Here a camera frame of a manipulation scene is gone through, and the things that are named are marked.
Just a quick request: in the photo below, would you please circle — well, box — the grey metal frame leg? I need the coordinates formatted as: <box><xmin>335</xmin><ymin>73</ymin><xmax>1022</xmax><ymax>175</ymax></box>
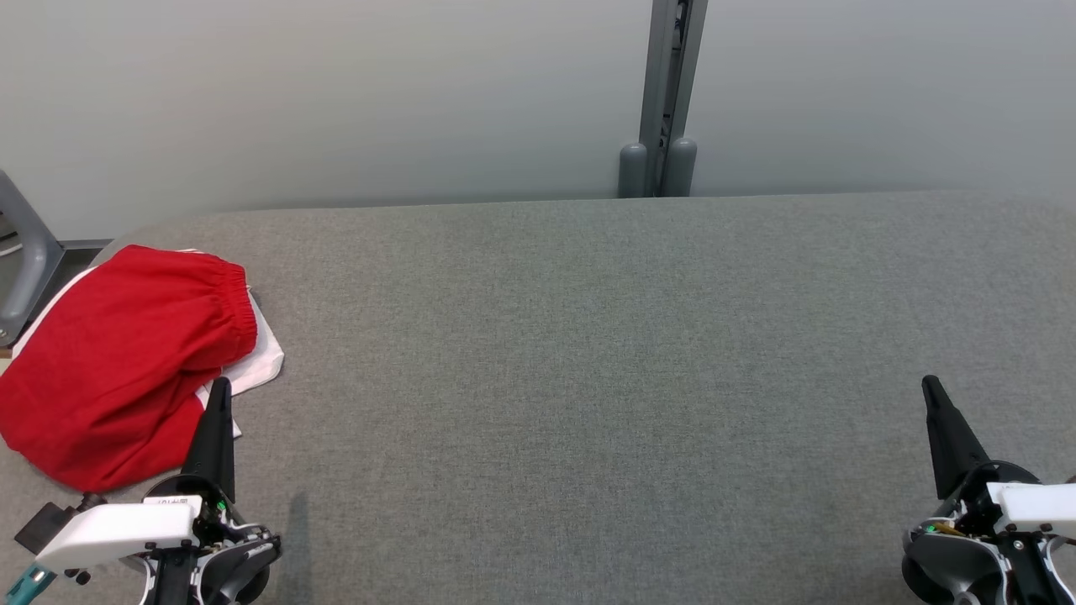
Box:
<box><xmin>0</xmin><ymin>168</ymin><xmax>65</xmax><ymax>347</ymax></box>

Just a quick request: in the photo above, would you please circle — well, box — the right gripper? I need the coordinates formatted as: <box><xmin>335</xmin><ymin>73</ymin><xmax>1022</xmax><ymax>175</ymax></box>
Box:
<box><xmin>901</xmin><ymin>375</ymin><xmax>1076</xmax><ymax>605</ymax></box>

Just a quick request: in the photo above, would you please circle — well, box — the grey partition post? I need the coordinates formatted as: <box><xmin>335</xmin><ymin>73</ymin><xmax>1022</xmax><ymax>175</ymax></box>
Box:
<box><xmin>639</xmin><ymin>0</ymin><xmax>709</xmax><ymax>198</ymax></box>

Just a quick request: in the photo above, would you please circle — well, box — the red and white shirt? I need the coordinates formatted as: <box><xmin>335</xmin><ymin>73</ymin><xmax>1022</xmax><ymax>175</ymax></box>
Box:
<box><xmin>13</xmin><ymin>248</ymin><xmax>285</xmax><ymax>439</ymax></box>

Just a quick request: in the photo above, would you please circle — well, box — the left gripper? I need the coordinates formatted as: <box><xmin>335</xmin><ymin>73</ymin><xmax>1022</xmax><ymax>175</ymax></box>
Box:
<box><xmin>139</xmin><ymin>376</ymin><xmax>282</xmax><ymax>605</ymax></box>

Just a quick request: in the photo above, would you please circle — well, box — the grey cylindrical post cap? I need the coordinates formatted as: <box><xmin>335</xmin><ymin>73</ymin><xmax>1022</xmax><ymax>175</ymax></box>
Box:
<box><xmin>618</xmin><ymin>142</ymin><xmax>649</xmax><ymax>199</ymax></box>
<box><xmin>663</xmin><ymin>137</ymin><xmax>699</xmax><ymax>197</ymax></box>

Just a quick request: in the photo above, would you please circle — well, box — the red shorts white trim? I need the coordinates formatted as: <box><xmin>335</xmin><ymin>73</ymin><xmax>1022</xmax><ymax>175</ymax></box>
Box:
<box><xmin>0</xmin><ymin>244</ymin><xmax>258</xmax><ymax>493</ymax></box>

